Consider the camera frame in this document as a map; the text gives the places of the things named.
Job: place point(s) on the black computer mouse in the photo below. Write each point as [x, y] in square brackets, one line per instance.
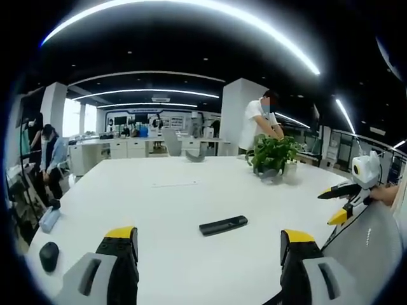
[49, 256]

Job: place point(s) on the black remote control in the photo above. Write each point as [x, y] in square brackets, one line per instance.
[223, 225]

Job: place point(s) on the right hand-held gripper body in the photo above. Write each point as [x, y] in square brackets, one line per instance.
[366, 170]

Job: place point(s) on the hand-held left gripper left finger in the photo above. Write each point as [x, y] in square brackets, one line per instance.
[106, 273]

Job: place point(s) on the grey chair back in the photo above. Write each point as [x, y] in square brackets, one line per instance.
[372, 251]

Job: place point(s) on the clear plastic bottle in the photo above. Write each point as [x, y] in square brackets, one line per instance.
[49, 219]

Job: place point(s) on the person's right hand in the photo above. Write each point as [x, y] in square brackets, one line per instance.
[383, 194]

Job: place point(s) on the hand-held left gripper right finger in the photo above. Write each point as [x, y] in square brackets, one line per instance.
[305, 273]

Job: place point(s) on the grey curved headrest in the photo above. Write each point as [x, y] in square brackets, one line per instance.
[196, 156]

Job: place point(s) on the green potted plant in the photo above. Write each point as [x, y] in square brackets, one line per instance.
[273, 157]

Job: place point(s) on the grey office chair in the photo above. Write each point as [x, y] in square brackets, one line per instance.
[173, 143]

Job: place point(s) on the white desk cabinets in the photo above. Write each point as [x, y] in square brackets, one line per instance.
[127, 147]

